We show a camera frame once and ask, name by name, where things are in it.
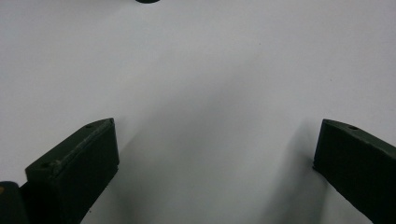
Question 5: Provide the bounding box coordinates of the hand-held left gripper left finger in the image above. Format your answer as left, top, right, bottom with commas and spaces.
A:
25, 118, 120, 224

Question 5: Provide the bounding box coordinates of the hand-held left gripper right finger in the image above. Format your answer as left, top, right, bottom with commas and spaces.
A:
312, 119, 396, 224

